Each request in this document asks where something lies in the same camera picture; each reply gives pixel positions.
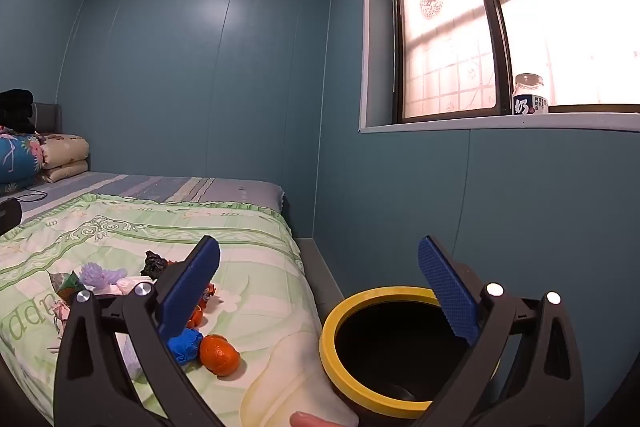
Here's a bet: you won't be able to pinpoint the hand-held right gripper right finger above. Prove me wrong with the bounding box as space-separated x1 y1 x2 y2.
415 234 586 427

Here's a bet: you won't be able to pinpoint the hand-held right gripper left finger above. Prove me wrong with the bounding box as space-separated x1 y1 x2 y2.
52 234 226 427

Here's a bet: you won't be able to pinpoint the orange plastic wrapper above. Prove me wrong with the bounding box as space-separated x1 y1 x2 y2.
187 282 218 328
199 334 241 377

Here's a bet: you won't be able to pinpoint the black plastic bag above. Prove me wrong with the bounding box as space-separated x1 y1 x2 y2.
141 250 169 280

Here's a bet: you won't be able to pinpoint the blue wrapper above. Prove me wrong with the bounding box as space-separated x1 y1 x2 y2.
167 328 204 365

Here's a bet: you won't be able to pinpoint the green wrapper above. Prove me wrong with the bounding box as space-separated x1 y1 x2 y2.
48 271 83 303

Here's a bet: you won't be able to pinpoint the black bin with yellow rim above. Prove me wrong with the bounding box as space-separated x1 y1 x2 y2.
319 286 501 423

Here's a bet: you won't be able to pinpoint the person's right hand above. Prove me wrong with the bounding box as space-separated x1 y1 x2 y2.
291 411 353 427

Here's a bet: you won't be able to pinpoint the green floral blanket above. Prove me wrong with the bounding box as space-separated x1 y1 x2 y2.
0 193 361 427

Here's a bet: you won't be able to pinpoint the beige stacked pillows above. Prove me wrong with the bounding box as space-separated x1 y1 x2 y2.
37 134 91 182

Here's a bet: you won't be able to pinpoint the black device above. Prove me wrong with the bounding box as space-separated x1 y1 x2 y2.
0 197 23 235

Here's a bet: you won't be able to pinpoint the glass jar with blue label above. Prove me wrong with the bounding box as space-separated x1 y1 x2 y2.
512 73 549 115

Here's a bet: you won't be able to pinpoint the blue floral folded quilt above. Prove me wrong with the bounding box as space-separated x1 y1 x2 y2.
0 133 46 195

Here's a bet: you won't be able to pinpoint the grey padded headboard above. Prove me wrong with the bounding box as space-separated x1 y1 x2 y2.
32 103 62 135

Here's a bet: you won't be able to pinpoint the dark framed window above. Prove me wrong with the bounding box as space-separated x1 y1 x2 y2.
389 0 640 124

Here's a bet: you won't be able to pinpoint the dark clothes pile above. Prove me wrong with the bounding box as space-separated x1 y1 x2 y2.
0 89 38 132

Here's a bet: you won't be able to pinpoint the grey bed frame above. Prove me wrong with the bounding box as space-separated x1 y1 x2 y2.
295 237 346 308

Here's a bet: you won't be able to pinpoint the black cable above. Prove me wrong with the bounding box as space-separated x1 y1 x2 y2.
0 188 48 204

